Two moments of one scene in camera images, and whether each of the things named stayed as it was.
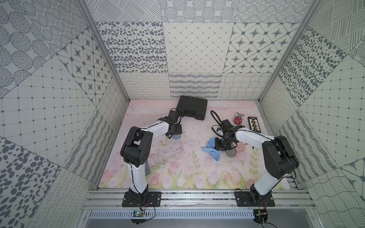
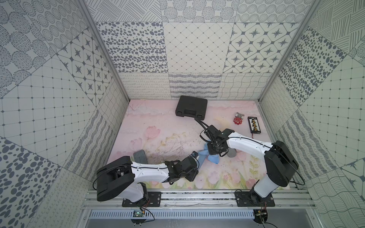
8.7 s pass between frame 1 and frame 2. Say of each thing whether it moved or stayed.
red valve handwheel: stayed
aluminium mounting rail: stayed
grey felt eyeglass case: stayed
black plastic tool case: stayed
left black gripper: moved
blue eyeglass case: moved
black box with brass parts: stayed
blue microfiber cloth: moved
